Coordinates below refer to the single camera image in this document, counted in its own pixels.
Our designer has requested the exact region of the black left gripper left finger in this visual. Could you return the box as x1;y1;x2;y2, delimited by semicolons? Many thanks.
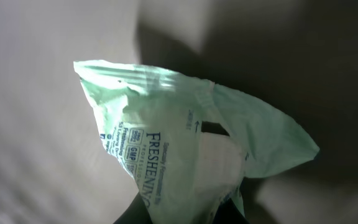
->
113;194;152;224

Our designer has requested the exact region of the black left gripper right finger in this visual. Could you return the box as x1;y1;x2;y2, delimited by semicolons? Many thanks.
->
212;199;249;224

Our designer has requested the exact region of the mint green wipes pack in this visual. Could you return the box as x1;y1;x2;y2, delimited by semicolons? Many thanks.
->
73;60;319;223

